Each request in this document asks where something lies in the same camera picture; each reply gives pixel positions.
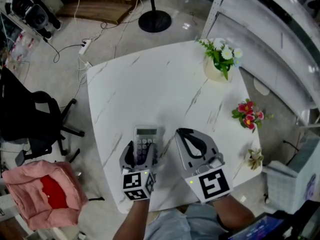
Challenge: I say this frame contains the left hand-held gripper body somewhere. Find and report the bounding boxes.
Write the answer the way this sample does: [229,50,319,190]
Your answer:
[118,140,159,203]

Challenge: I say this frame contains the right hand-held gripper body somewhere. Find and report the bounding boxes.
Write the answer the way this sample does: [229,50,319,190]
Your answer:
[174,127,234,205]

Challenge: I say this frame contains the white calculator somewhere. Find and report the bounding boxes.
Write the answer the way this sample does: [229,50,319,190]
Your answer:
[133,125,161,166]

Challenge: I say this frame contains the person's right forearm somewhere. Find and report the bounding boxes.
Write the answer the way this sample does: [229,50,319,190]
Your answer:
[211,194,256,235]

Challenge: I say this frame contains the person's left forearm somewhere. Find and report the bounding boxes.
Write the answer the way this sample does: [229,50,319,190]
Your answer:
[112,198,151,240]

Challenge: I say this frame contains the small pale succulent plant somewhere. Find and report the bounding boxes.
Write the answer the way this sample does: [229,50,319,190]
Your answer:
[246,147,265,172]

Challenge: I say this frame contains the person's light blue clothing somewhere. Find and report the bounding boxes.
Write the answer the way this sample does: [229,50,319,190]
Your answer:
[144,203,229,240]

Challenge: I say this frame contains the red flower plant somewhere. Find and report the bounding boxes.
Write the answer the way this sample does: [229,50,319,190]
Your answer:
[231,98,275,134]

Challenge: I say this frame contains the white marble table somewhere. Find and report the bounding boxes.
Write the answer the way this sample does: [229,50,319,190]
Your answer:
[86,40,263,215]

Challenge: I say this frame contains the black tablet with lit screen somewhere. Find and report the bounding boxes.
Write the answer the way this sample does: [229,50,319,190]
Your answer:
[219,209,297,240]

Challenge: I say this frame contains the pale blue storage box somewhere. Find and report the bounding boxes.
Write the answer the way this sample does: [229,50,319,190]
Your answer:
[261,131,320,209]

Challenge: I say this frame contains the white flowers in cream pot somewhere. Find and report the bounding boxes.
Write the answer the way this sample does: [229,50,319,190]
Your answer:
[196,37,244,83]

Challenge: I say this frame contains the black office chair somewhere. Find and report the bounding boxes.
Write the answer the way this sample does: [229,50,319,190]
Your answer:
[0,66,86,166]

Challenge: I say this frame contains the white power strip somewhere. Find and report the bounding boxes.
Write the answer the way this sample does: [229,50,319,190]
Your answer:
[78,39,93,56]

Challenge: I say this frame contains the white metal shelf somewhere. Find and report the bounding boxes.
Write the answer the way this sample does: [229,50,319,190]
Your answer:
[200,0,320,129]

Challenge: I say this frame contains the black floor lamp stand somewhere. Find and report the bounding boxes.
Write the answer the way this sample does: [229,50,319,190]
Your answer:
[137,0,173,34]

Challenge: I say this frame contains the brown wooden board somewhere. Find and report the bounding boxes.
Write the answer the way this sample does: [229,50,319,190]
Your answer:
[56,0,146,26]

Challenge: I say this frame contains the clear plastic box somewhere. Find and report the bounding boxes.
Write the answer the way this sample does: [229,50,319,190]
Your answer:
[4,30,37,71]

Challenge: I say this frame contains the black cable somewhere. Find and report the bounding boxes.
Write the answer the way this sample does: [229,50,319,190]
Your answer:
[42,36,86,64]

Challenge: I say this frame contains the white cable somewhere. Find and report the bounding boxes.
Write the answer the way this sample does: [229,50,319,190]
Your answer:
[73,0,87,42]

